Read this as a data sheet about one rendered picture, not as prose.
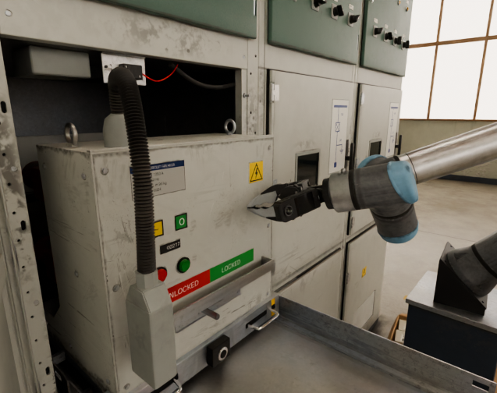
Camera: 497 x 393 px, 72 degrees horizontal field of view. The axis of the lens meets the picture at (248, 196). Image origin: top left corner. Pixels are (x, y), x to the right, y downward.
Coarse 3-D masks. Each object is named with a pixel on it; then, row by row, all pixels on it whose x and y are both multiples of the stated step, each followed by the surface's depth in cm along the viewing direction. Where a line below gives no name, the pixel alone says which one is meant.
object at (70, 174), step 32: (64, 160) 60; (64, 192) 62; (64, 224) 65; (96, 224) 56; (64, 256) 68; (96, 256) 59; (64, 288) 72; (96, 288) 61; (64, 320) 75; (96, 320) 64; (96, 352) 67
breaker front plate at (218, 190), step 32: (96, 160) 54; (128, 160) 58; (160, 160) 63; (192, 160) 69; (224, 160) 76; (256, 160) 85; (96, 192) 55; (128, 192) 59; (192, 192) 71; (224, 192) 78; (256, 192) 87; (128, 224) 60; (192, 224) 72; (224, 224) 80; (256, 224) 90; (128, 256) 61; (160, 256) 67; (192, 256) 73; (224, 256) 82; (256, 256) 92; (128, 288) 62; (256, 288) 94; (192, 320) 76; (224, 320) 85; (128, 352) 64; (128, 384) 65
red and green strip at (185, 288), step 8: (240, 256) 86; (248, 256) 89; (224, 264) 82; (232, 264) 84; (240, 264) 87; (208, 272) 78; (216, 272) 80; (224, 272) 82; (192, 280) 74; (200, 280) 76; (208, 280) 79; (176, 288) 71; (184, 288) 73; (192, 288) 75; (176, 296) 72
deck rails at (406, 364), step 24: (288, 312) 102; (312, 312) 96; (312, 336) 94; (336, 336) 92; (360, 336) 87; (360, 360) 85; (384, 360) 84; (408, 360) 80; (432, 360) 77; (72, 384) 69; (432, 384) 78; (456, 384) 74
